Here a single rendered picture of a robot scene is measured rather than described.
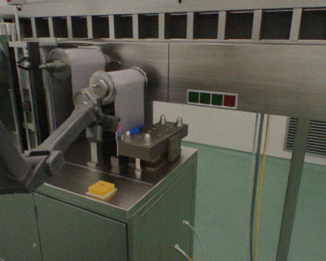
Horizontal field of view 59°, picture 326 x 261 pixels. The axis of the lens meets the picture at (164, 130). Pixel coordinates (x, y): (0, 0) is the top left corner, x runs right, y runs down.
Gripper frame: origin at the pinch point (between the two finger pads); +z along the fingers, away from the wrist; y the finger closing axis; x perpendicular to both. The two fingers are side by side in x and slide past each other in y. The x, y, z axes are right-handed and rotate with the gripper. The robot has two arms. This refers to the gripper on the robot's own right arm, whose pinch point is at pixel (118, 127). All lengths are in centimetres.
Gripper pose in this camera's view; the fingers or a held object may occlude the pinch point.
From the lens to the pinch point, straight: 132.6
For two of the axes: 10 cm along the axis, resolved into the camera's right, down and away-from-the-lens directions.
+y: 8.9, 1.5, -4.3
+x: 2.3, -9.6, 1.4
